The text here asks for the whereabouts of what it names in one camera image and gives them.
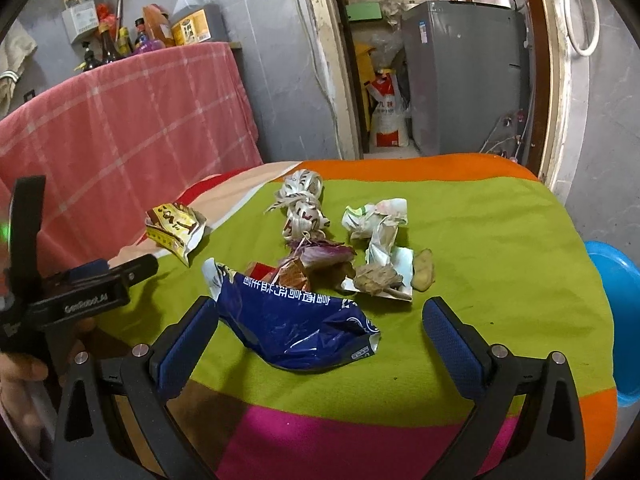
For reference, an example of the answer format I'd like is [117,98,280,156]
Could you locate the white looped cable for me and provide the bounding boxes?
[552,0,601,58]

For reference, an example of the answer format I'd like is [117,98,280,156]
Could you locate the washing machine wires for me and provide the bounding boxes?
[480,110,531,158]

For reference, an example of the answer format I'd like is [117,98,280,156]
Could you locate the dark oil jug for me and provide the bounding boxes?
[171,0,228,46]

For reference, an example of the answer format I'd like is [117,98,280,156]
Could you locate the grey refrigerator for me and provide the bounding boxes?
[401,0,532,157]

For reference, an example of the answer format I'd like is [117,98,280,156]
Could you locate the yellow snack wrapper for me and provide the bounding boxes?
[145,201,208,267]

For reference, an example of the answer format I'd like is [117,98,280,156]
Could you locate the person's left hand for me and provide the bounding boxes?
[0,352,51,441]

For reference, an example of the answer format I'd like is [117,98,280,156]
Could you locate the colourful striped blanket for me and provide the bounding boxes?
[107,152,618,480]

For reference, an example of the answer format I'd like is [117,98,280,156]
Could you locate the green board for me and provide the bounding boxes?
[347,2,383,23]

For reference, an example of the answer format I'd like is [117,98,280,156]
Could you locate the white green wrapper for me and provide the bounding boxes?
[341,199,408,241]

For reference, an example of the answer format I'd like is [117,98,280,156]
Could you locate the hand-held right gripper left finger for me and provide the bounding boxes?
[50,296,219,480]

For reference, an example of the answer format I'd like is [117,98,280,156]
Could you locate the red packet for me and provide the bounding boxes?
[247,260,307,292]

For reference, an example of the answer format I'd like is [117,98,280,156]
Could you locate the beige hanging cloth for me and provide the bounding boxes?
[0,20,38,116]

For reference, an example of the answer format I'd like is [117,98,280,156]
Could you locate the white paper sheet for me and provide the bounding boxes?
[341,220,416,303]

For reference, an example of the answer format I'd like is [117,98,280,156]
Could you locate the yellow plastic stool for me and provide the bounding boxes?
[356,42,377,111]

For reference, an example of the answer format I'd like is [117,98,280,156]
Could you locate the blue plastic basin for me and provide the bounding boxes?
[582,240,640,408]

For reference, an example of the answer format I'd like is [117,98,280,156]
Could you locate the orange seasoning bag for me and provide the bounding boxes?
[142,4,176,48]

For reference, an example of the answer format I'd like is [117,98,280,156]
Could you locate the white red rice sack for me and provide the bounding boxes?
[367,71,413,148]

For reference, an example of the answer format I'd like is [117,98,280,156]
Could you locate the crumpled white patterned wrapper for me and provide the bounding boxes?
[263,170,331,246]

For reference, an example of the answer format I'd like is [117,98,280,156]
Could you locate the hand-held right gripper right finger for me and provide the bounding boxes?
[421,296,587,480]

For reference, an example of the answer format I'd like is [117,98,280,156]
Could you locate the pink plaid cloth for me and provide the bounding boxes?
[0,41,266,273]

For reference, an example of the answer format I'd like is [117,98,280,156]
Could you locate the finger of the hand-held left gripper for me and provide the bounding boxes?
[42,254,160,291]
[65,259,110,280]

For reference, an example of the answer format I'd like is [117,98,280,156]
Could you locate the blue snack bag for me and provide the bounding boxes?
[201,257,381,372]

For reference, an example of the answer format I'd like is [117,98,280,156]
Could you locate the brown dry root lump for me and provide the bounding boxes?
[352,262,405,297]

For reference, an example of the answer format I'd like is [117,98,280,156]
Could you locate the dark sauce bottle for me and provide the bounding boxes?
[75,40,101,72]
[100,20,123,63]
[132,19,151,53]

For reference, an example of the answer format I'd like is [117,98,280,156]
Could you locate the clear plastic bag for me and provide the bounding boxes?
[367,30,406,73]

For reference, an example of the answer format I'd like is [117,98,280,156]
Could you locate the purple onion peel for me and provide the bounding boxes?
[287,240,357,281]

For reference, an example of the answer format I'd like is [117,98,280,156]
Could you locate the white cardboard box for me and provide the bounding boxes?
[61,0,98,45]

